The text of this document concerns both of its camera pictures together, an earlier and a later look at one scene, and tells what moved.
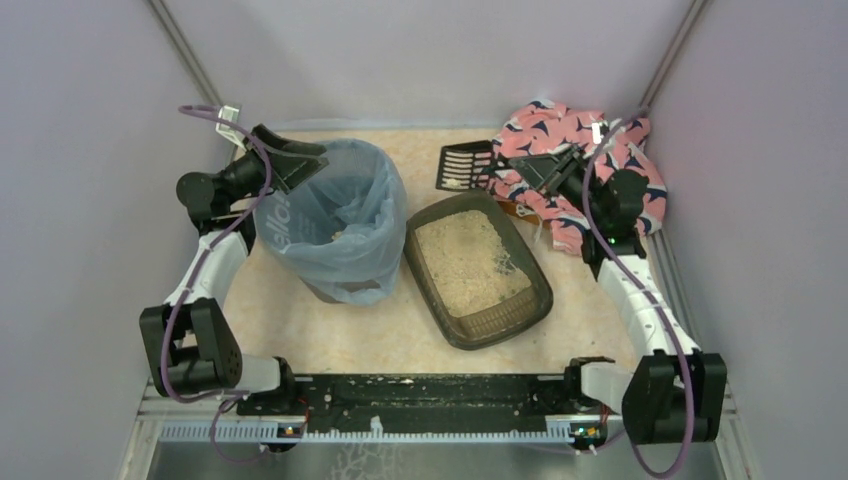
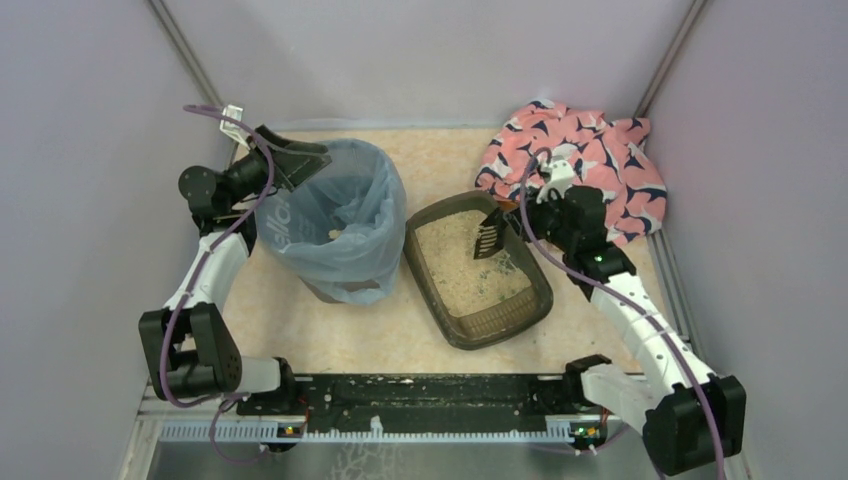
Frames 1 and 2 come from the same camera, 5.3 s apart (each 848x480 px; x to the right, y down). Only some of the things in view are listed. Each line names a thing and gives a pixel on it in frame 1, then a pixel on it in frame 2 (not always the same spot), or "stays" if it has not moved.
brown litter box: (479, 279) stays
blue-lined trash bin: (343, 230) stays
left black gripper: (270, 162) stays
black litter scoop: (465, 166) to (490, 238)
